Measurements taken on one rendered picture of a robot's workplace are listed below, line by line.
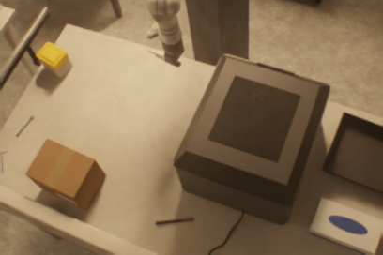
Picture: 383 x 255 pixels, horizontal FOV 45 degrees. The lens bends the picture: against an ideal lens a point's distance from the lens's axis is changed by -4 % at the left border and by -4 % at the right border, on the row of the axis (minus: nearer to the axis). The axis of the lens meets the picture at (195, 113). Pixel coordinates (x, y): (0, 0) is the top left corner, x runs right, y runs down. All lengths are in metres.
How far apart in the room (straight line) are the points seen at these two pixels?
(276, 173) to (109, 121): 0.79
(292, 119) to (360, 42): 1.81
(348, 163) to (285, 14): 1.73
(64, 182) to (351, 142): 1.09
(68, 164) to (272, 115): 0.75
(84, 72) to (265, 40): 1.48
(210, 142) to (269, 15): 1.94
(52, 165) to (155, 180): 0.39
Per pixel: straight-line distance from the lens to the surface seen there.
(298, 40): 3.27
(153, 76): 2.06
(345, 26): 3.39
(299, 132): 1.58
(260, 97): 1.63
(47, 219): 1.81
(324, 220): 1.73
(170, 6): 1.49
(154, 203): 1.82
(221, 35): 2.55
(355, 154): 1.91
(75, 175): 1.76
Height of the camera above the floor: 2.61
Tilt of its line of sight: 62 degrees down
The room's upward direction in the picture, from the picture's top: 11 degrees counter-clockwise
